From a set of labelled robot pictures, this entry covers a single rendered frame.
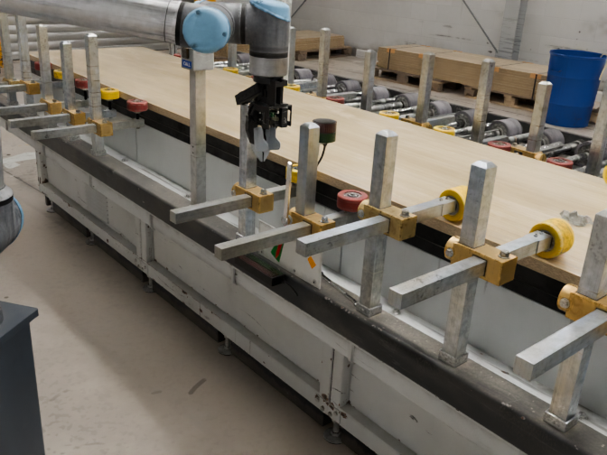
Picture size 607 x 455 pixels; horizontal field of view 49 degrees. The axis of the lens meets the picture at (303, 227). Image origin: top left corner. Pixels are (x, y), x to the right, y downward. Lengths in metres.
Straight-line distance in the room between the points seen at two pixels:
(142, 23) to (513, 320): 1.03
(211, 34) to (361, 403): 1.23
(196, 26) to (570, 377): 0.97
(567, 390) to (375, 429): 0.91
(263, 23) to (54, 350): 1.70
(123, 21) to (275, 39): 0.34
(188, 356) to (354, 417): 0.82
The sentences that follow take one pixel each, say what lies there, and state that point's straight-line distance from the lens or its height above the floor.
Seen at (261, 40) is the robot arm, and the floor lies 1.29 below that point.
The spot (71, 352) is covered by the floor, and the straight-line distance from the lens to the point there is 2.78.
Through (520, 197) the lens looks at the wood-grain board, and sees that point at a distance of 1.89.
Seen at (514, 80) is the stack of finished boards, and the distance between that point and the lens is 7.88.
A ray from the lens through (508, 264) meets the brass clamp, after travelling 1.30.
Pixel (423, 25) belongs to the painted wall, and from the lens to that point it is 10.10.
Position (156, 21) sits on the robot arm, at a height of 1.34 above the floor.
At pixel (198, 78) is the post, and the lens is 2.00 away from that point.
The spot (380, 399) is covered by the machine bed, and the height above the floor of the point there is 0.26.
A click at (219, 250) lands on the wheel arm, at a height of 0.85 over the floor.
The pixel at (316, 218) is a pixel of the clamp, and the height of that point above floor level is 0.87.
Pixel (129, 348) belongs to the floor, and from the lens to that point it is 2.76.
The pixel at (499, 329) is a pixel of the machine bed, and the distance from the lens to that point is 1.63.
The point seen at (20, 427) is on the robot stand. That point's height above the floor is 0.30.
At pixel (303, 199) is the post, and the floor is 0.91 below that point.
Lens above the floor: 1.48
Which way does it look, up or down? 22 degrees down
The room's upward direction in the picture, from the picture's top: 3 degrees clockwise
